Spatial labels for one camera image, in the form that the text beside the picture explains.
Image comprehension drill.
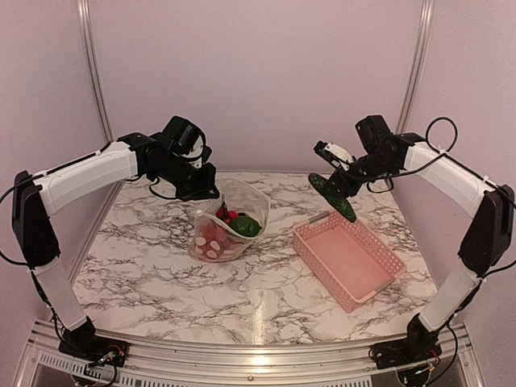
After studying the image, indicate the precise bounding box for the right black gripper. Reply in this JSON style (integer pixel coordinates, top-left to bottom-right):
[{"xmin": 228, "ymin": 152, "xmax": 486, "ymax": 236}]
[{"xmin": 321, "ymin": 151, "xmax": 396, "ymax": 198}]

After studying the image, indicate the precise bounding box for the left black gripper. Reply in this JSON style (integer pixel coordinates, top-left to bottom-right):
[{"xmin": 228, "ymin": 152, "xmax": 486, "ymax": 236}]
[{"xmin": 152, "ymin": 152, "xmax": 219, "ymax": 201}]

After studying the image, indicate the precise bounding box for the dark green cucumber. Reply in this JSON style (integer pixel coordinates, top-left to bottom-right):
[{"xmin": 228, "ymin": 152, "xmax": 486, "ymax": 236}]
[{"xmin": 308, "ymin": 173, "xmax": 356, "ymax": 223}]

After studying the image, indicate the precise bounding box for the bunch of red strawberries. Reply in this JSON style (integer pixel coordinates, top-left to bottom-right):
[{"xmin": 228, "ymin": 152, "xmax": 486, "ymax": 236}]
[{"xmin": 215, "ymin": 199, "xmax": 239, "ymax": 224}]

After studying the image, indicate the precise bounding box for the clear zip top bag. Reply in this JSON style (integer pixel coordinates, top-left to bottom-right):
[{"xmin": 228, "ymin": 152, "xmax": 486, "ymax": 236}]
[{"xmin": 189, "ymin": 178, "xmax": 270, "ymax": 263}]

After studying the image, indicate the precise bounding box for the pink plastic basket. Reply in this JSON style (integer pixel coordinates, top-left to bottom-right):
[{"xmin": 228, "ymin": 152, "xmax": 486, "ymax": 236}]
[{"xmin": 293, "ymin": 210, "xmax": 406, "ymax": 313}]

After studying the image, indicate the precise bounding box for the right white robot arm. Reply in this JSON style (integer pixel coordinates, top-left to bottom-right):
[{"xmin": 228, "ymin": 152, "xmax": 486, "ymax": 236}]
[{"xmin": 314, "ymin": 115, "xmax": 515, "ymax": 361}]

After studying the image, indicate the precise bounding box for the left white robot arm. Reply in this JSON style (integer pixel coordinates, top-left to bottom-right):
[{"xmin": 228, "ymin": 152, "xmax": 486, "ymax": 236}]
[{"xmin": 11, "ymin": 116, "xmax": 219, "ymax": 359}]

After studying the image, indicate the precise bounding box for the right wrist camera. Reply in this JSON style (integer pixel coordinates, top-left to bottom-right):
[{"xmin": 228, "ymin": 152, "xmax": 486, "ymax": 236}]
[{"xmin": 314, "ymin": 141, "xmax": 355, "ymax": 170}]

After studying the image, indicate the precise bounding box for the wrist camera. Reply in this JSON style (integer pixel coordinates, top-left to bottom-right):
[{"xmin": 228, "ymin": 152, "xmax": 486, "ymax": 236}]
[
  {"xmin": 314, "ymin": 141, "xmax": 355, "ymax": 170},
  {"xmin": 186, "ymin": 135, "xmax": 212, "ymax": 169}
]

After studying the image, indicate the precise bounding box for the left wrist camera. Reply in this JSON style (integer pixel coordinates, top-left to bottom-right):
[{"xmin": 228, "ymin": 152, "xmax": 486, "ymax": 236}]
[{"xmin": 186, "ymin": 135, "xmax": 212, "ymax": 169}]

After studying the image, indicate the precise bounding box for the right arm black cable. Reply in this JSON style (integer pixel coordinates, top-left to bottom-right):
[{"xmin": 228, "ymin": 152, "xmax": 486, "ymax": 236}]
[{"xmin": 362, "ymin": 116, "xmax": 516, "ymax": 279}]

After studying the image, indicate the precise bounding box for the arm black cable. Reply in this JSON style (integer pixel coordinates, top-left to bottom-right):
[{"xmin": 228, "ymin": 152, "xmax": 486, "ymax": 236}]
[
  {"xmin": 362, "ymin": 116, "xmax": 516, "ymax": 279},
  {"xmin": 0, "ymin": 179, "xmax": 41, "ymax": 265}
]

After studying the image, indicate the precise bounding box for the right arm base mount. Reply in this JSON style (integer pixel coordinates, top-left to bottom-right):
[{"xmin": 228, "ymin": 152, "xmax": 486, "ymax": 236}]
[{"xmin": 368, "ymin": 314, "xmax": 442, "ymax": 369}]

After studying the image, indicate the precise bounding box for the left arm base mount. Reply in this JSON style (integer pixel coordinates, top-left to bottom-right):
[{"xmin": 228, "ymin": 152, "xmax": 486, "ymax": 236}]
[{"xmin": 58, "ymin": 319, "xmax": 129, "ymax": 368}]

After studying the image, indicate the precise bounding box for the left aluminium frame post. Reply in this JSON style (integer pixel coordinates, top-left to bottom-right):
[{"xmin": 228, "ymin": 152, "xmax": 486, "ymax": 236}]
[{"xmin": 77, "ymin": 0, "xmax": 114, "ymax": 141}]

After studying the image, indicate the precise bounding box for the aluminium frame post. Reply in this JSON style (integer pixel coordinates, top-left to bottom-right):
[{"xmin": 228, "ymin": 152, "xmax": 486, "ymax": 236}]
[
  {"xmin": 77, "ymin": 0, "xmax": 114, "ymax": 141},
  {"xmin": 396, "ymin": 0, "xmax": 435, "ymax": 134}
]

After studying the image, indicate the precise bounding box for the right aluminium frame post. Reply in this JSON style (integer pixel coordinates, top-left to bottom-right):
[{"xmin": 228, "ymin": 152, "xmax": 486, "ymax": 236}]
[{"xmin": 396, "ymin": 0, "xmax": 435, "ymax": 134}]

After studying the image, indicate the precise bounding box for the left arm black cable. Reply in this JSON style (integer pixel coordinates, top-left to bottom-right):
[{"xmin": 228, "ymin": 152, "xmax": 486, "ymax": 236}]
[{"xmin": 0, "ymin": 179, "xmax": 41, "ymax": 265}]

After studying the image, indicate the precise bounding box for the front aluminium rail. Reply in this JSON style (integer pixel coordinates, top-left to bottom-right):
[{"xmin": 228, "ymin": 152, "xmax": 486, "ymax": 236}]
[{"xmin": 14, "ymin": 321, "xmax": 484, "ymax": 386}]

